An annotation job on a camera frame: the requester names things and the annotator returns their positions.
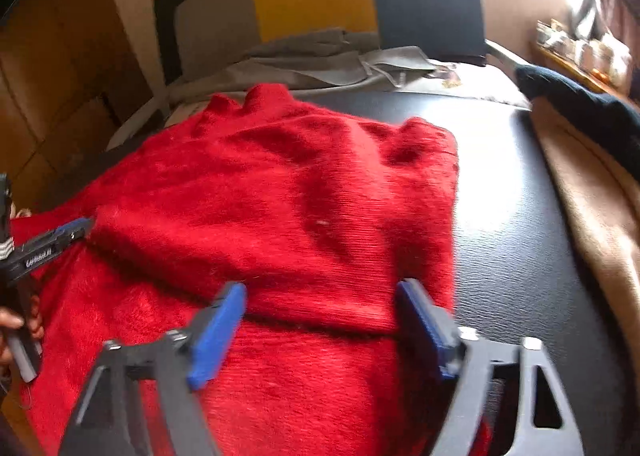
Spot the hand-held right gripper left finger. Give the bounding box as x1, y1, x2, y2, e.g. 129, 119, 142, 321
57, 282, 249, 456

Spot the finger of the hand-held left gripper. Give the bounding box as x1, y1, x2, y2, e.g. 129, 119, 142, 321
10, 217, 97, 278

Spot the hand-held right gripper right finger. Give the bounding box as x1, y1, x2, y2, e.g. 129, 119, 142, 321
396, 278, 587, 456

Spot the red knit sweater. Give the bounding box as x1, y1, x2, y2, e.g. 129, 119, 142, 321
10, 84, 496, 456

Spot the person's left hand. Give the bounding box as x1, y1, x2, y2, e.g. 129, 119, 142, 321
0, 296, 47, 373

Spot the wooden cabinet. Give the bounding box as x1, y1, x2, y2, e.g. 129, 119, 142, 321
0, 1, 151, 209

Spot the beige garment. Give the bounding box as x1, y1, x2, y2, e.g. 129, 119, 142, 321
530, 101, 640, 389

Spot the black chair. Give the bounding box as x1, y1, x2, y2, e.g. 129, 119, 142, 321
152, 0, 190, 86

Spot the white printed cushion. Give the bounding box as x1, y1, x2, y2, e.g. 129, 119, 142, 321
165, 61, 532, 129

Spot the navy garment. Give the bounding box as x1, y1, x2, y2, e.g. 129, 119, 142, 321
515, 64, 640, 177

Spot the grey padded armrest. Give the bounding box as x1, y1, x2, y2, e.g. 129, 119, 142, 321
482, 39, 531, 72

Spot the wooden table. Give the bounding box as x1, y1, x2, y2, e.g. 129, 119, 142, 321
530, 39, 640, 102

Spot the grey cloth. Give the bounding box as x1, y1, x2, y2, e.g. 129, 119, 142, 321
167, 28, 438, 100

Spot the cluster of jars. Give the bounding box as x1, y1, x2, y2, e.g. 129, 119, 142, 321
536, 19, 633, 87

